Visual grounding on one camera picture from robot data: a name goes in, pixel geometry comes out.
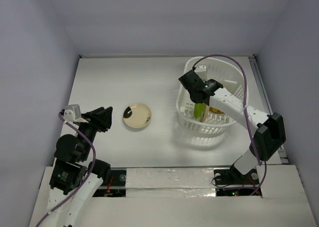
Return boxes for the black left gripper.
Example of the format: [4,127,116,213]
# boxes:
[77,105,113,159]

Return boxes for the lime green plate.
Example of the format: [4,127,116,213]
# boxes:
[194,103,205,119]

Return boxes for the yellow brown-rimmed plate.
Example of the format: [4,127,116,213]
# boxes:
[209,107,223,114]

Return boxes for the cream white plate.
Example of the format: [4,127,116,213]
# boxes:
[123,103,152,129]

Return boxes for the beige plate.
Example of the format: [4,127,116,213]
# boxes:
[200,106,209,122]

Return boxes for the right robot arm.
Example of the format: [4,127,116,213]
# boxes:
[179,70,286,188]

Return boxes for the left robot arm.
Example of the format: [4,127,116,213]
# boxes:
[38,105,113,227]

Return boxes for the white plastic dish rack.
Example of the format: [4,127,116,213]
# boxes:
[176,57,244,135]

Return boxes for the silver foil covered bar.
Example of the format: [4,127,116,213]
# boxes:
[125,168,216,198]

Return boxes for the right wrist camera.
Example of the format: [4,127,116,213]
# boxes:
[192,65,207,81]

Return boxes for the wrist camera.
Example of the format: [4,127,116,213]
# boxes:
[192,65,207,81]
[62,105,82,122]

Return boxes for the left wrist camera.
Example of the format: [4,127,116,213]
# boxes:
[62,105,82,122]

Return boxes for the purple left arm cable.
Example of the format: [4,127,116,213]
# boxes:
[34,112,97,227]

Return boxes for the aluminium rail right edge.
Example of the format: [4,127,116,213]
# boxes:
[248,57,290,165]

